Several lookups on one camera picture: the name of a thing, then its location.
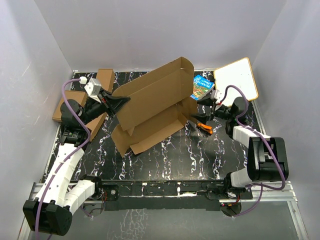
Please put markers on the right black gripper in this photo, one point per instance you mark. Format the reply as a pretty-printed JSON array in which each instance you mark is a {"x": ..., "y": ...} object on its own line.
[{"x": 203, "y": 119}]

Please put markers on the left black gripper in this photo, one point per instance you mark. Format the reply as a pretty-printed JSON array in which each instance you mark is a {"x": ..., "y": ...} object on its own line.
[{"x": 114, "y": 103}]

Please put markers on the orange toy car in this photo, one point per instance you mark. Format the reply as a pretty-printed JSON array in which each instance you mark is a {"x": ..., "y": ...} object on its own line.
[{"x": 205, "y": 128}]

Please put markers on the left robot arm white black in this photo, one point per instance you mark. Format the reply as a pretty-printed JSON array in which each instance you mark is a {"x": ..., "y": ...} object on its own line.
[{"x": 52, "y": 209}]

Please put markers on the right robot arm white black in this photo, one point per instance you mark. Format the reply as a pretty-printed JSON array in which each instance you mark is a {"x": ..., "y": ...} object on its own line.
[{"x": 267, "y": 163}]

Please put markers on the folded brown cardboard box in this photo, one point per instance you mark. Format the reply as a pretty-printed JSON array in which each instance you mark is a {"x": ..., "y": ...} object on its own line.
[{"x": 95, "y": 125}]

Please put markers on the blue Treehouse book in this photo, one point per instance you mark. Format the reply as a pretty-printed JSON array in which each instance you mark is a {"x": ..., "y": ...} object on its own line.
[{"x": 201, "y": 86}]

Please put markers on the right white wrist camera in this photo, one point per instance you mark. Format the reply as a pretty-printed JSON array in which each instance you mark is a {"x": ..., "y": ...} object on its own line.
[{"x": 216, "y": 97}]

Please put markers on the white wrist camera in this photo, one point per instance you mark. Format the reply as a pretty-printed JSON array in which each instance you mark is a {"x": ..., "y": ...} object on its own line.
[
  {"x": 92, "y": 87},
  {"x": 216, "y": 97}
]

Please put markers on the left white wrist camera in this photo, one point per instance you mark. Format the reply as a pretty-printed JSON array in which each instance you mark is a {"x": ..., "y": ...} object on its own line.
[{"x": 92, "y": 87}]

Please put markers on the white board yellow frame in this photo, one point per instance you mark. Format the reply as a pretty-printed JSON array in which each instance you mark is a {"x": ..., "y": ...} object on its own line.
[{"x": 238, "y": 73}]

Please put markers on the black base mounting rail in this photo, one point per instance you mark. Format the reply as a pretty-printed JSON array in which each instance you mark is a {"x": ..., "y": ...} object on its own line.
[{"x": 116, "y": 195}]

